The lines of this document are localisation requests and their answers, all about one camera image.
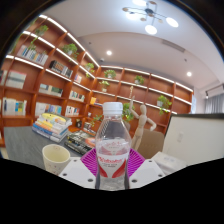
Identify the beige chair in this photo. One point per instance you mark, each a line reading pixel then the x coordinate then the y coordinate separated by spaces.
pixel 151 143

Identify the orange wooden shelf unit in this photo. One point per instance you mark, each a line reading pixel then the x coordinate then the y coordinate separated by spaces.
pixel 50 83

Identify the branched ceiling chandelier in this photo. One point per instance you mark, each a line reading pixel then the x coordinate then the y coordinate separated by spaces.
pixel 150 15

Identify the dark book stack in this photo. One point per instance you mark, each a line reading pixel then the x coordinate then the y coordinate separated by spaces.
pixel 80 140

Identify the white wall socket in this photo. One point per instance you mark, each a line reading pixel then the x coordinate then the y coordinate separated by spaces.
pixel 180 136

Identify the black ceiling track rail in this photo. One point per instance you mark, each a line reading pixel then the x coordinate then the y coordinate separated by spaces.
pixel 215 90

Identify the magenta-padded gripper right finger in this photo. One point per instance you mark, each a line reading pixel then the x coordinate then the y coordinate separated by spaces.
pixel 148 172

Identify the colourful book stack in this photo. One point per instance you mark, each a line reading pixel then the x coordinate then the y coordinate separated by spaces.
pixel 51 126

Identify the ceiling air vent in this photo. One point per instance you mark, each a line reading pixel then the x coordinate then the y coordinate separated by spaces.
pixel 173 46

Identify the white partition with dark cap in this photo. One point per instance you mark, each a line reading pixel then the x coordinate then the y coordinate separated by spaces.
pixel 196 140

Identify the recessed ceiling spotlight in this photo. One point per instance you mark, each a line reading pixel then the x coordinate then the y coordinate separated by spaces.
pixel 109 52
pixel 189 73

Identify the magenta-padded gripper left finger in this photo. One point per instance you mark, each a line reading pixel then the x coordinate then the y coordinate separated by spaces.
pixel 76 171

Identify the grey curtain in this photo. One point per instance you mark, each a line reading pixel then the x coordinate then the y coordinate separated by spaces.
pixel 215 103

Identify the clear plastic water bottle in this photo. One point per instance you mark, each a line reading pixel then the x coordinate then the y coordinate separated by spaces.
pixel 112 156

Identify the white ceramic mug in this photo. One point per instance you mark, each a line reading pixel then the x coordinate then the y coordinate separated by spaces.
pixel 55 160

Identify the wooden artist mannequin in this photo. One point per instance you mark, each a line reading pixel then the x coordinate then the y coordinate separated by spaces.
pixel 142 123

